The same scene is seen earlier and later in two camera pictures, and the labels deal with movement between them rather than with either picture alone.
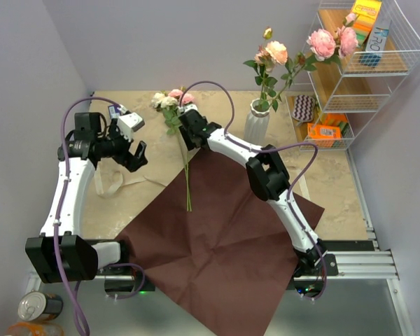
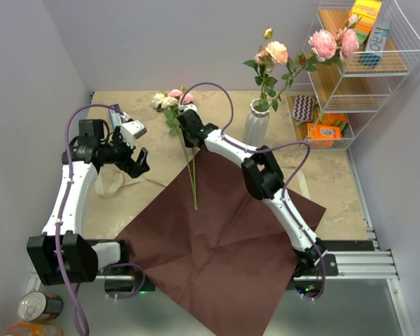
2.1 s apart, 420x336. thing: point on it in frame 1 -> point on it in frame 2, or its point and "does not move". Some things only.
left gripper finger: [138, 160] -> [138, 169]
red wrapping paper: [212, 246] does not move
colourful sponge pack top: [366, 12] does not move
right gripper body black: [187, 138] does not move
